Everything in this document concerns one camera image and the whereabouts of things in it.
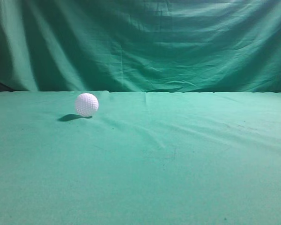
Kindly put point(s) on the green table cloth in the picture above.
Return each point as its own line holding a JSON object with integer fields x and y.
{"x": 142, "y": 159}

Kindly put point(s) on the green backdrop cloth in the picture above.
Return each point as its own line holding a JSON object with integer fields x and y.
{"x": 140, "y": 45}

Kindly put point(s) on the white dimpled golf ball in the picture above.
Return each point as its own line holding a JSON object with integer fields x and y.
{"x": 86, "y": 105}

